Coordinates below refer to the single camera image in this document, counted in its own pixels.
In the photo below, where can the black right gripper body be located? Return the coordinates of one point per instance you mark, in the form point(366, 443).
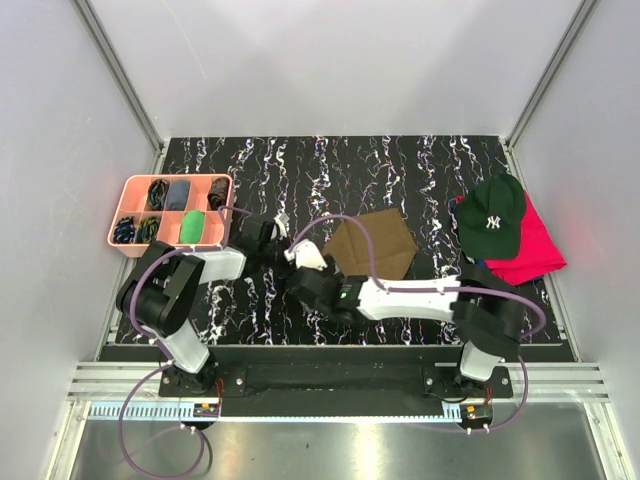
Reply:
point(329, 269)

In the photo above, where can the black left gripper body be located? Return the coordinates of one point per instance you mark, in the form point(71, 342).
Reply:
point(274, 257)

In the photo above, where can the brown fabric napkin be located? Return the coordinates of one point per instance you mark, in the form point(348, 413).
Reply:
point(394, 246)

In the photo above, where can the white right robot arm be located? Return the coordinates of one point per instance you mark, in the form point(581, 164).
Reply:
point(488, 318)

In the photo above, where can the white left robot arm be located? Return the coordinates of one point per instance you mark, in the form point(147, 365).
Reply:
point(158, 294)

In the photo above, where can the black yellow patterned roll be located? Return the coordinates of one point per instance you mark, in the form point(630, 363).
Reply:
point(147, 230)

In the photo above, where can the black multicolour patterned roll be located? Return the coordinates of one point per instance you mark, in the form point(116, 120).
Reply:
point(157, 193)

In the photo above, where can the black blue patterned roll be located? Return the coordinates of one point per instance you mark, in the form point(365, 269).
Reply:
point(124, 231)

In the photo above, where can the dark paisley rolled cloth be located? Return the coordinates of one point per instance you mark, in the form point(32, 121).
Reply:
point(218, 193)

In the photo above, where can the green rolled cloth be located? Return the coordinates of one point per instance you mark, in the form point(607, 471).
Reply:
point(192, 227)

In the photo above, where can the pink divided organizer tray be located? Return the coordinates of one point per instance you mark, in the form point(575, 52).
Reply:
point(133, 202)

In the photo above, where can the grey-blue rolled cloth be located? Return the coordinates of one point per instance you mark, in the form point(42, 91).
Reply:
point(177, 195)

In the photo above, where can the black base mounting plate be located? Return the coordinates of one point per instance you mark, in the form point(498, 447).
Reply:
point(341, 403)

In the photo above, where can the dark green baseball cap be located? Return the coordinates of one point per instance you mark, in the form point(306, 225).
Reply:
point(489, 218)

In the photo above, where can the pink red folded cloth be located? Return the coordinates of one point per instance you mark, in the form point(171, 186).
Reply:
point(538, 255)

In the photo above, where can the aluminium frame rail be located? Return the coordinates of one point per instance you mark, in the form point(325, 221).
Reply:
point(542, 382)

